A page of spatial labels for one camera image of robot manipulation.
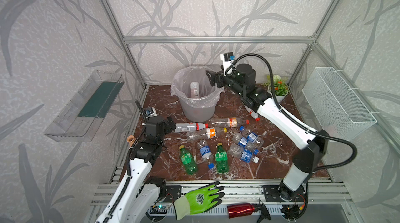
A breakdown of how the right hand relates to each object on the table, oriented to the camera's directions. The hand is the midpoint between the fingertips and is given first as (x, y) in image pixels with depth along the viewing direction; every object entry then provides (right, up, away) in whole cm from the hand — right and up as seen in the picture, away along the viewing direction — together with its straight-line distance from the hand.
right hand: (216, 63), depth 71 cm
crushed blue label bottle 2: (+15, -46, +10) cm, 49 cm away
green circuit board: (-27, -68, +1) cm, 73 cm away
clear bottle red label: (+2, -32, +28) cm, 43 cm away
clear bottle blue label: (-5, -44, +11) cm, 46 cm away
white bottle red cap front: (-13, -11, +27) cm, 32 cm away
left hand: (-25, -25, +7) cm, 36 cm away
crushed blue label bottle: (+21, -38, +17) cm, 47 cm away
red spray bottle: (+10, -64, -4) cm, 65 cm away
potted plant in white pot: (+41, -9, +25) cm, 50 cm away
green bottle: (-15, -47, +9) cm, 50 cm away
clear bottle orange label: (-5, -37, +19) cm, 41 cm away
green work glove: (-8, -64, 0) cm, 64 cm away
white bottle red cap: (-15, -34, +22) cm, 43 cm away
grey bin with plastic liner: (-9, -17, +6) cm, 20 cm away
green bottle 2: (+3, -49, +11) cm, 50 cm away
